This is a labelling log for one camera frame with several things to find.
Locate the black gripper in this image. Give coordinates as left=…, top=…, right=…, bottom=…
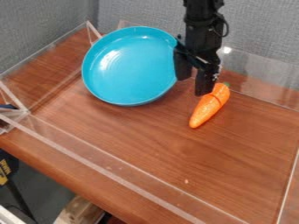
left=174, top=0, right=227, bottom=96

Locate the orange toy carrot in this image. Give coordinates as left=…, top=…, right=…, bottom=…
left=190, top=82, right=230, bottom=129

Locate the blue plate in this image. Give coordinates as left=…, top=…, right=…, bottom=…
left=82, top=26, right=178, bottom=106

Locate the wooden crate under table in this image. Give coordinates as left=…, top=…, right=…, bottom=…
left=54, top=196, right=106, bottom=224

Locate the black yellow clamp tool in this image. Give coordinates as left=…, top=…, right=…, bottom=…
left=0, top=103, right=22, bottom=187

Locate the black cable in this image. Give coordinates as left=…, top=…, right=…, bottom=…
left=219, top=14, right=231, bottom=39

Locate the clear acrylic enclosure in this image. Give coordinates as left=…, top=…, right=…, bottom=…
left=0, top=24, right=299, bottom=224

